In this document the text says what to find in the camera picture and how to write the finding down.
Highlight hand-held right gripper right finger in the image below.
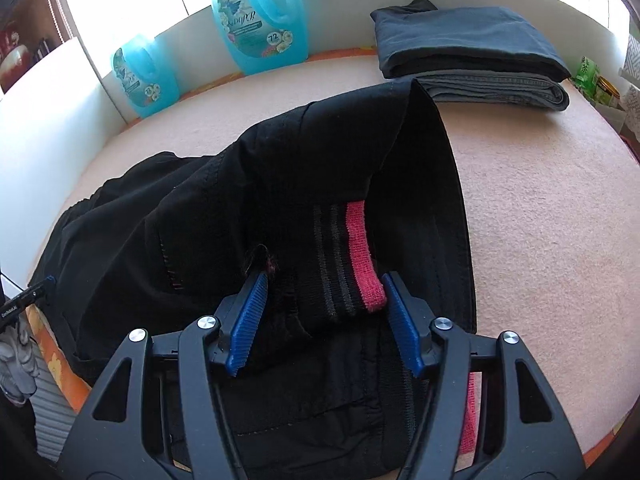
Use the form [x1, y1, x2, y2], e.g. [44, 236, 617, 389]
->
[381, 270, 586, 480]

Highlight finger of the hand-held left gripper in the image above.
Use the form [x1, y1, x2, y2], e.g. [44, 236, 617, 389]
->
[0, 275, 56, 332]

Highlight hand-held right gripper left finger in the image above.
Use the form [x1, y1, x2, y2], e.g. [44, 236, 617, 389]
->
[57, 270, 273, 480]

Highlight black pants red waistband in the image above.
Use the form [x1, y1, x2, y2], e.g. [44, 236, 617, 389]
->
[27, 80, 483, 480]

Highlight folded dark navy pants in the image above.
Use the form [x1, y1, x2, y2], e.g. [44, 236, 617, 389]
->
[370, 0, 572, 81]

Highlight person's left hand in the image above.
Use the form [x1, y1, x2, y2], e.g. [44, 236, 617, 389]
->
[0, 332, 38, 406]

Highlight grey ribbed cloth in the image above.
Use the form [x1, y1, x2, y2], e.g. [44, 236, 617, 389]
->
[30, 360, 78, 463]

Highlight red vase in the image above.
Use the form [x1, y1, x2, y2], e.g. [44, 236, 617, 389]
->
[0, 30, 34, 92]

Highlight folded grey jeans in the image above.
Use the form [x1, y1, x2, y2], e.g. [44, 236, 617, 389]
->
[412, 72, 571, 113]

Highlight blue detergent bottle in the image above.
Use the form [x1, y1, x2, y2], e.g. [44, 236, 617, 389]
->
[111, 35, 181, 120]
[210, 0, 312, 76]

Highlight wooden shelf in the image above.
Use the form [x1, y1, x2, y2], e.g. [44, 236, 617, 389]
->
[0, 0, 67, 96]

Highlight gold tin can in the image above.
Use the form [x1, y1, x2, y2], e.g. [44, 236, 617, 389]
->
[597, 77, 622, 107]

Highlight white lace cloth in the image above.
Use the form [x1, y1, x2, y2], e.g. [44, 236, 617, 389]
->
[621, 35, 640, 133]

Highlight white beaded cord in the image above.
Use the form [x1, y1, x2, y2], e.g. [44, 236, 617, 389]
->
[37, 0, 67, 41]

